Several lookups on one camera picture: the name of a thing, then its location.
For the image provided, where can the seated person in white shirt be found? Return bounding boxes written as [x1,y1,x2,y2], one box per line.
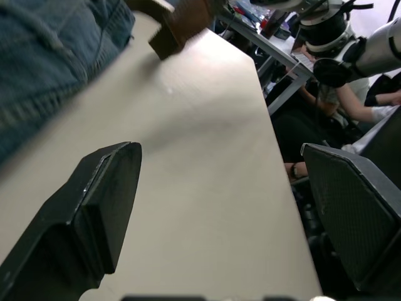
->
[275,73,401,164]

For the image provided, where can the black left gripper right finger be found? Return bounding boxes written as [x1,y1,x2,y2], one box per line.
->
[300,143,401,293]

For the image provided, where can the blue denim shorts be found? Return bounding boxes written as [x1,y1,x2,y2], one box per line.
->
[0,0,136,167]

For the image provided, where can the white background desk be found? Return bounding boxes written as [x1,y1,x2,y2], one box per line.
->
[216,11,315,117]

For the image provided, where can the brown braided belt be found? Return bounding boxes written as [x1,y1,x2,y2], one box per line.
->
[125,0,216,61]

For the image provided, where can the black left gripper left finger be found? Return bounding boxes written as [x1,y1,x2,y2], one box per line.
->
[0,141,143,301]

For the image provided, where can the black and white robot torso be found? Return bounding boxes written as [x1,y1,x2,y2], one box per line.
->
[294,0,360,59]

